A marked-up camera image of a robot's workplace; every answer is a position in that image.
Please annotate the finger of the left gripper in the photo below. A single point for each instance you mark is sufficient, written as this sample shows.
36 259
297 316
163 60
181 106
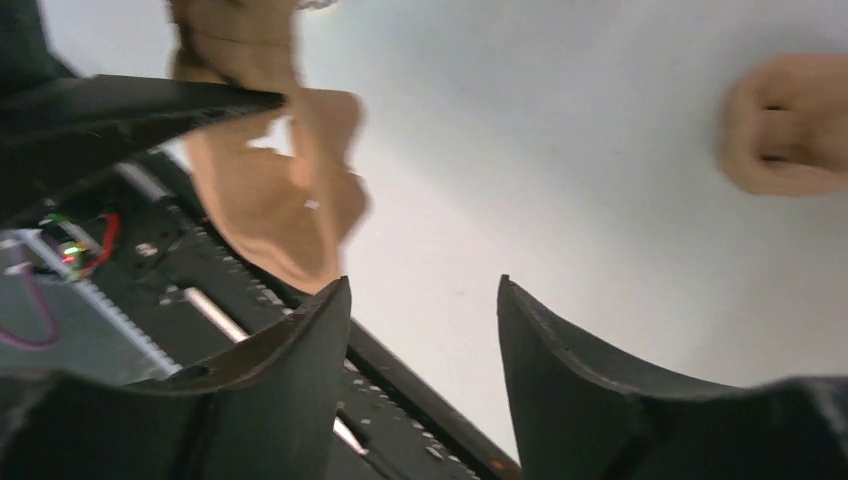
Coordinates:
58 134

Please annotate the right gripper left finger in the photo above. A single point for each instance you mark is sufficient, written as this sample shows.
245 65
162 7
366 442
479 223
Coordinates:
262 410

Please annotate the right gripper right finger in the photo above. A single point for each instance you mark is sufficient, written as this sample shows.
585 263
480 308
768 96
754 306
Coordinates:
582 408

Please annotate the brown pulp cup carrier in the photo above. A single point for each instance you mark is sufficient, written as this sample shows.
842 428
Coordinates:
784 127

